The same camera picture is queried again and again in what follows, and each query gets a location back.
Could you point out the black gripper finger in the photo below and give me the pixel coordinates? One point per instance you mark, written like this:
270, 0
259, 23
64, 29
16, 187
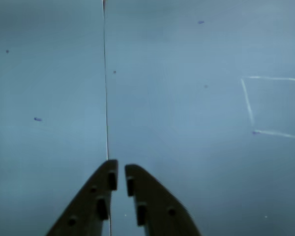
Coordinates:
88, 201
159, 209

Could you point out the gray mat with chalk square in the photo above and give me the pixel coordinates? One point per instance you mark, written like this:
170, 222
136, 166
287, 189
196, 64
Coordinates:
199, 123

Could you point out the plain gray mat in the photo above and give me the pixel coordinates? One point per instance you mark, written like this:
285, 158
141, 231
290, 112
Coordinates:
51, 73

